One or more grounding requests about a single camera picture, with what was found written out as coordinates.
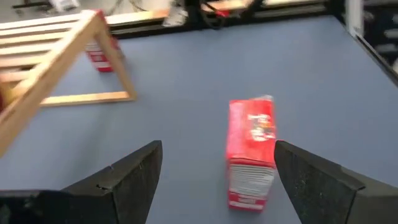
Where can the slatted wooden shelf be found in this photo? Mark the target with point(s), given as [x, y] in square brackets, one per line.
[46, 77]

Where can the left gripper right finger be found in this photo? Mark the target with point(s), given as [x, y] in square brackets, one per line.
[326, 202]

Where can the silver mounting bracket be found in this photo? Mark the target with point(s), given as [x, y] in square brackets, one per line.
[174, 17]

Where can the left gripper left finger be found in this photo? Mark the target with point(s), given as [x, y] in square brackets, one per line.
[124, 193]

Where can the red Froot Loops cereal box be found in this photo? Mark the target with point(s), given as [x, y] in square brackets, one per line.
[99, 59]
[248, 140]

